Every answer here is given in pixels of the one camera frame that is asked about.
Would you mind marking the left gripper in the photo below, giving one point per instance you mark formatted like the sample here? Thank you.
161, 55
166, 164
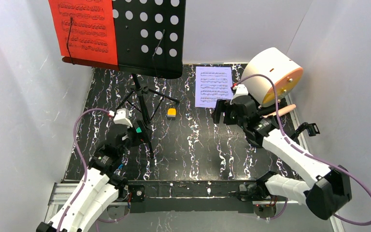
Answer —
137, 133

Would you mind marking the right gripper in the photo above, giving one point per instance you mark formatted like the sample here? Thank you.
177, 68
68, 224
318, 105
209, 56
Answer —
229, 112

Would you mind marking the white sheet music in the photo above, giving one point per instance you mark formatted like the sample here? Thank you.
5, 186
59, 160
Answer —
212, 84

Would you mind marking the pink-headed microphone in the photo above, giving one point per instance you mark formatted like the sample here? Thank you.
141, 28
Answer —
282, 111

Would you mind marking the black music stand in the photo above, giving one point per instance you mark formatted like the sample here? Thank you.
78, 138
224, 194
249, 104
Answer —
151, 43

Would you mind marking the red sheet music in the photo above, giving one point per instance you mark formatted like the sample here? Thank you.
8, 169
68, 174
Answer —
85, 29

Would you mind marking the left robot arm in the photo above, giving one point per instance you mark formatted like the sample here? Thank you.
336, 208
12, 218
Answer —
101, 185

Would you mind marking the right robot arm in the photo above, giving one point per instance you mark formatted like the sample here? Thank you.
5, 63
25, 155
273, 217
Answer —
323, 188

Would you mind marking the orange small block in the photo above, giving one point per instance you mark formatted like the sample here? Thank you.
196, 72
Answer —
171, 114

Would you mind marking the white round drum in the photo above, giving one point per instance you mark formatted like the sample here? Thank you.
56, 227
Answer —
283, 71

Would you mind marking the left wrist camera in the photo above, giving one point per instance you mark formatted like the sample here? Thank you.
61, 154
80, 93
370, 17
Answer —
121, 117

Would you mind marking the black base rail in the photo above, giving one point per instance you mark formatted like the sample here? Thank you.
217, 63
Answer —
199, 196

